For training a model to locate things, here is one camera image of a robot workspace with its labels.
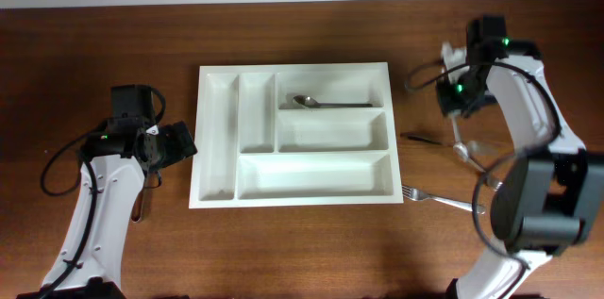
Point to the steel spoon in tray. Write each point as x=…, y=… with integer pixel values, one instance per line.
x=305, y=101

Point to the steel kitchen tongs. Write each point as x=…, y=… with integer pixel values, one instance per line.
x=137, y=212

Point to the dark-handled steel fork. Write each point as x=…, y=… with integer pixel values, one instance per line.
x=424, y=139

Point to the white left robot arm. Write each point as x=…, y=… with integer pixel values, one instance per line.
x=114, y=168

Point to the white cutlery tray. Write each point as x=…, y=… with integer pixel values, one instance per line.
x=256, y=149

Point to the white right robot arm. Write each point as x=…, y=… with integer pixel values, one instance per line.
x=552, y=193

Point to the steel tablespoon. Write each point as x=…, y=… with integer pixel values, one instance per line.
x=467, y=150

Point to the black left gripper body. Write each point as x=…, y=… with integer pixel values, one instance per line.
x=175, y=145

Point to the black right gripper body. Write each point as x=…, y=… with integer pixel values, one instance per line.
x=461, y=92

